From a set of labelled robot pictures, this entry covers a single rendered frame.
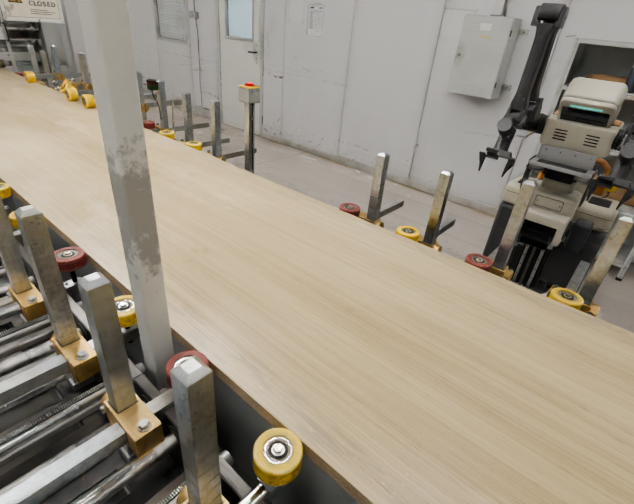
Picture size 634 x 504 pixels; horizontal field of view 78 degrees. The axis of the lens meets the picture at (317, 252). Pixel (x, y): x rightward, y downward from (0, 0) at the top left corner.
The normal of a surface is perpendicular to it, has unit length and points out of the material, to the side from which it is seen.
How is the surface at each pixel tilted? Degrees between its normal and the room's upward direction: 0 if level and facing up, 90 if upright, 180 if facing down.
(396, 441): 0
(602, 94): 42
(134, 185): 90
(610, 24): 90
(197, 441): 90
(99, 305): 90
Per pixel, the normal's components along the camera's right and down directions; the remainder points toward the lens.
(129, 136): 0.76, 0.39
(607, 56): -0.65, 0.34
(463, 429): 0.08, -0.86
